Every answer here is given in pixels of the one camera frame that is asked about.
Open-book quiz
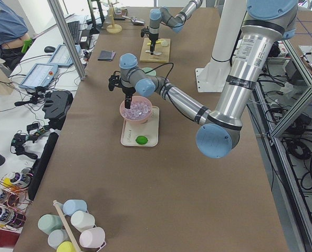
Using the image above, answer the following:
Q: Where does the beige plastic tray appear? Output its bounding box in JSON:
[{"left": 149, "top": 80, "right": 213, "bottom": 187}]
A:
[{"left": 120, "top": 106, "right": 160, "bottom": 147}]

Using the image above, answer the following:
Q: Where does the bamboo cutting board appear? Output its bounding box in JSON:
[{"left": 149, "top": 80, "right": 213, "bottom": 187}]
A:
[{"left": 140, "top": 38, "right": 171, "bottom": 63}]

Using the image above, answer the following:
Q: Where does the pastel cup rack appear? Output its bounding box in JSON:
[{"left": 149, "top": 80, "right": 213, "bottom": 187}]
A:
[{"left": 37, "top": 199, "right": 107, "bottom": 251}]

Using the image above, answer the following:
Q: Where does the yellow plastic knife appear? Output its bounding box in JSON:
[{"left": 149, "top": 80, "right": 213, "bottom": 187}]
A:
[{"left": 156, "top": 39, "right": 164, "bottom": 44}]

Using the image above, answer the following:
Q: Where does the grey folded cloth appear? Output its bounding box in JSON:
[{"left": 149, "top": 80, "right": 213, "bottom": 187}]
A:
[{"left": 97, "top": 50, "right": 116, "bottom": 61}]

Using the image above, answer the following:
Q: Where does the black keyboard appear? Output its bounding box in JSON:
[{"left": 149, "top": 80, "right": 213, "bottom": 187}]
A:
[{"left": 67, "top": 21, "right": 80, "bottom": 44}]

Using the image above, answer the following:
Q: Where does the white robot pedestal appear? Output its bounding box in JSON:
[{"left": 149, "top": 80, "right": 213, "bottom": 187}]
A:
[{"left": 196, "top": 0, "right": 247, "bottom": 92}]

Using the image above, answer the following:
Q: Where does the mint green bowl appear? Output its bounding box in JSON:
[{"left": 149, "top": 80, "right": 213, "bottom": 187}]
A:
[{"left": 142, "top": 67, "right": 157, "bottom": 76}]

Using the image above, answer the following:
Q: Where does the aluminium frame post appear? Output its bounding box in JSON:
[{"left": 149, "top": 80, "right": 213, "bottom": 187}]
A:
[{"left": 47, "top": 0, "right": 86, "bottom": 81}]

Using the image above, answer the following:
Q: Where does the seated person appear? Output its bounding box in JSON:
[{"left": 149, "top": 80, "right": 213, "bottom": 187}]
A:
[{"left": 0, "top": 1, "right": 30, "bottom": 70}]

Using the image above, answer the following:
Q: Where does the clear ice cubes pile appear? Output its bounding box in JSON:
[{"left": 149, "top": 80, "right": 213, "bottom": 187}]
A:
[{"left": 122, "top": 101, "right": 152, "bottom": 121}]

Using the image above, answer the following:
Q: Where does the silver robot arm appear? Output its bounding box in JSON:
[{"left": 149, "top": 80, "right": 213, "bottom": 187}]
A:
[
  {"left": 118, "top": 1, "right": 298, "bottom": 159},
  {"left": 141, "top": 0, "right": 203, "bottom": 55}
]

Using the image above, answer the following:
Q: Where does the pink bowl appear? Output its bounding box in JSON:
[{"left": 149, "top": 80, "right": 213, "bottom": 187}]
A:
[{"left": 119, "top": 96, "right": 152, "bottom": 124}]

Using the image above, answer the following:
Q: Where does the metal ice scoop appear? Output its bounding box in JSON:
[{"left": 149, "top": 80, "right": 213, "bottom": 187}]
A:
[{"left": 122, "top": 15, "right": 145, "bottom": 26}]

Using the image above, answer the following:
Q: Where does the black computer mouse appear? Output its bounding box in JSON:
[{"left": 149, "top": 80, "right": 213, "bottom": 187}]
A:
[{"left": 44, "top": 46, "right": 56, "bottom": 53}]

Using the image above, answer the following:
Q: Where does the blue teach pendant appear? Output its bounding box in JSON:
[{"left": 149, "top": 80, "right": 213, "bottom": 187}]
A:
[
  {"left": 19, "top": 63, "right": 58, "bottom": 89},
  {"left": 48, "top": 44, "right": 73, "bottom": 68}
]

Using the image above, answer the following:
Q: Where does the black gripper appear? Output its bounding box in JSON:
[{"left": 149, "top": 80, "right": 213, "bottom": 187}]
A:
[
  {"left": 122, "top": 86, "right": 135, "bottom": 109},
  {"left": 149, "top": 33, "right": 158, "bottom": 55}
]

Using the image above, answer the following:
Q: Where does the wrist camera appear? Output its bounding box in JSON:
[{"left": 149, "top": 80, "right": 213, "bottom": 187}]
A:
[
  {"left": 140, "top": 26, "right": 150, "bottom": 38},
  {"left": 108, "top": 71, "right": 122, "bottom": 91}
]

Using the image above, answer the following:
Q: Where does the wooden mug tree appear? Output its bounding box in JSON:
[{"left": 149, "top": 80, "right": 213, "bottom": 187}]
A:
[{"left": 106, "top": 1, "right": 122, "bottom": 34}]

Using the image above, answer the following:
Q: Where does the green lime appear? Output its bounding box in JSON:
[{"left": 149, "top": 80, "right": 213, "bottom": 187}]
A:
[{"left": 135, "top": 135, "right": 149, "bottom": 145}]

